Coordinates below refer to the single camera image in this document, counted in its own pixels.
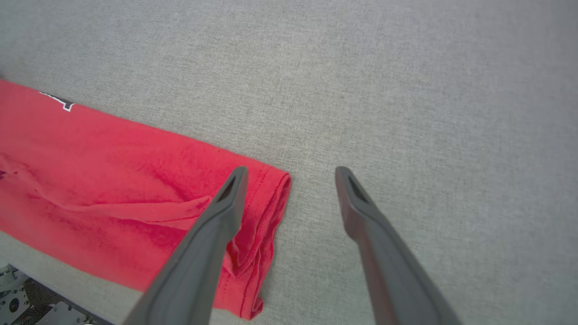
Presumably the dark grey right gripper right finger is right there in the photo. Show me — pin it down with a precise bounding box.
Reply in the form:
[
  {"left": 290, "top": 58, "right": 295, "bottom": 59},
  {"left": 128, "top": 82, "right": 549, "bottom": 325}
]
[{"left": 335, "top": 166, "right": 461, "bottom": 325}]

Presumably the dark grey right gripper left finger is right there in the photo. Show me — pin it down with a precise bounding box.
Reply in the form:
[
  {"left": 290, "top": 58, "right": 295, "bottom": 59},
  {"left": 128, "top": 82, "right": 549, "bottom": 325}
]
[{"left": 123, "top": 166, "right": 250, "bottom": 325}]

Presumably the red and white shirt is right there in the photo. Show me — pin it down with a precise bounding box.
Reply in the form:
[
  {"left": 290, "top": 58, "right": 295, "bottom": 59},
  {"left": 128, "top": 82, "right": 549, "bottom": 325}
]
[{"left": 0, "top": 79, "right": 292, "bottom": 320}]

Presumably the grey fabric sofa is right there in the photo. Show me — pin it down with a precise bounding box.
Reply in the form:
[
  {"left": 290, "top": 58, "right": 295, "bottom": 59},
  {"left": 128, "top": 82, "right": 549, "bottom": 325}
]
[{"left": 0, "top": 0, "right": 578, "bottom": 325}]

